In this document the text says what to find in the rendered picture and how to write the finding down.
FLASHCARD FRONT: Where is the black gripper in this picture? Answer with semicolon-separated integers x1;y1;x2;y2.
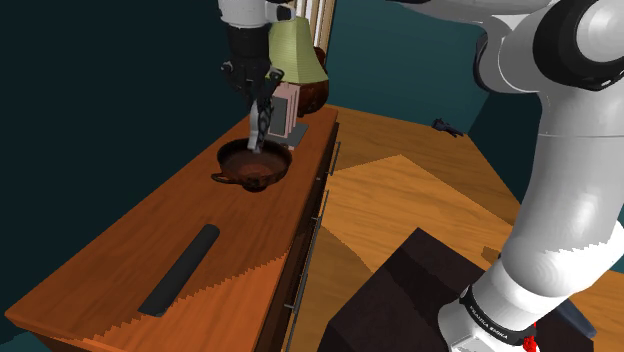
221;24;286;102

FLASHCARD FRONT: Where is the grey and black utensil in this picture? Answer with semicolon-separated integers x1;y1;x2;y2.
246;95;275;155

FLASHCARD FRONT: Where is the pink book stack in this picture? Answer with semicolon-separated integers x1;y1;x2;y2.
267;81;301;140

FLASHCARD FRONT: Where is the green shade table lamp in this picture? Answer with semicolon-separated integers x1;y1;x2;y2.
265;16;331;118

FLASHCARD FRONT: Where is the grey flat stand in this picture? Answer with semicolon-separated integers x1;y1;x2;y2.
263;121;311;150

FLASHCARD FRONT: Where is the wooden chest of drawers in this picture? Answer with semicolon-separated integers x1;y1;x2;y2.
4;104;341;352

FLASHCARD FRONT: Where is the small dark blue thing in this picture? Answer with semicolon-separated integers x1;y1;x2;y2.
431;117;465;139

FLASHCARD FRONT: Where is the long black bar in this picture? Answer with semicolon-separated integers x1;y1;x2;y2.
137;224;222;318

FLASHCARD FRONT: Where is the wooden slat frame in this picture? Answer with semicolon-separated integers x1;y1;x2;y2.
294;0;338;56

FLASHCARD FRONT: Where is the dark brown handled bowl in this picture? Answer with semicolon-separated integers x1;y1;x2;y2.
210;137;294;194

